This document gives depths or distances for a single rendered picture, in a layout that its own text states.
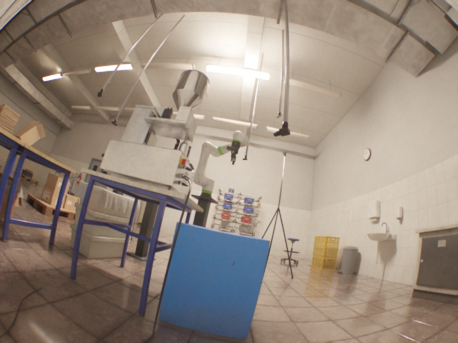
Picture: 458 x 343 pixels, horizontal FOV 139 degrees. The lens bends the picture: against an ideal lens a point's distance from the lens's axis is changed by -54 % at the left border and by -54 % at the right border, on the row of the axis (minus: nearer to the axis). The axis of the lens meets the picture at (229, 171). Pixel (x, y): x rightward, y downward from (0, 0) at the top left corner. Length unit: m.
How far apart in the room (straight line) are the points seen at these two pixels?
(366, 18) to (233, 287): 3.45
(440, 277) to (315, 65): 4.63
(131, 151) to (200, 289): 0.94
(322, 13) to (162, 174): 2.92
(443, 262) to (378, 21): 3.15
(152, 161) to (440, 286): 2.90
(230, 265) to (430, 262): 2.23
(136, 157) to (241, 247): 0.85
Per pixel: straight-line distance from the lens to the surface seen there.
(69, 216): 3.74
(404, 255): 3.71
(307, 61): 4.87
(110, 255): 2.16
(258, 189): 7.03
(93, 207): 1.92
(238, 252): 1.00
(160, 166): 1.19
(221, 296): 1.05
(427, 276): 2.62
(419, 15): 3.48
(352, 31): 3.35
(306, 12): 3.12
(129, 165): 1.29
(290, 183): 7.38
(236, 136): 1.99
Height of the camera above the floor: 0.62
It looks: 17 degrees up
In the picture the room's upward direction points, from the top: 12 degrees clockwise
